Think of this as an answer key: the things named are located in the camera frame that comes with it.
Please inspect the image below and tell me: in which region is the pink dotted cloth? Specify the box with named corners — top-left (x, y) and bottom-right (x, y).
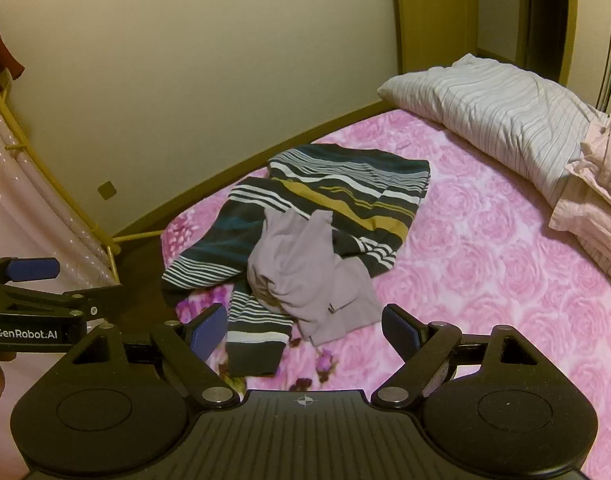
top-left (0, 94), bottom-right (117, 287)

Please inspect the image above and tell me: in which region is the lilac garment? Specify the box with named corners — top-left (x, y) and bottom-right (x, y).
top-left (246, 208), bottom-right (384, 347)

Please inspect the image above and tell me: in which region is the red garment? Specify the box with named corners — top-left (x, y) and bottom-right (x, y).
top-left (0, 0), bottom-right (26, 80)

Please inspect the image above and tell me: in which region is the striped white pillow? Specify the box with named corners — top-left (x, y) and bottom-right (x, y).
top-left (376, 53), bottom-right (611, 209)

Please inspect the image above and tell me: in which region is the wooden door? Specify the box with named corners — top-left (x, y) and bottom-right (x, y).
top-left (389, 0), bottom-right (479, 79)

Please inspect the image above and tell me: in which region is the folded pink quilt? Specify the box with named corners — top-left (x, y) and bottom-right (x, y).
top-left (549, 101), bottom-right (611, 297)

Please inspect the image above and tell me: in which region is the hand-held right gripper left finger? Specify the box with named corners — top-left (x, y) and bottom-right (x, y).
top-left (70, 304), bottom-right (241, 409)

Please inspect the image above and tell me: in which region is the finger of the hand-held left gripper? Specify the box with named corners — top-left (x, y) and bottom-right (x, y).
top-left (0, 282), bottom-right (125, 318)
top-left (0, 254), bottom-right (61, 286)

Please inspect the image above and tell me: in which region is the pink floral blanket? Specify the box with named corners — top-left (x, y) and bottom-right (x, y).
top-left (163, 102), bottom-right (611, 396)

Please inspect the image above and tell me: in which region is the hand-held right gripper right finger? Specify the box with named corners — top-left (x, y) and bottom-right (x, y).
top-left (373, 304), bottom-right (541, 409)

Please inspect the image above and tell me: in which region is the yellow clothes rack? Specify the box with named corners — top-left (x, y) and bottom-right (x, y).
top-left (0, 71), bottom-right (166, 287)

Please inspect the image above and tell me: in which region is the striped knit sweater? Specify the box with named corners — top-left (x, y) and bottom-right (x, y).
top-left (160, 144), bottom-right (432, 377)

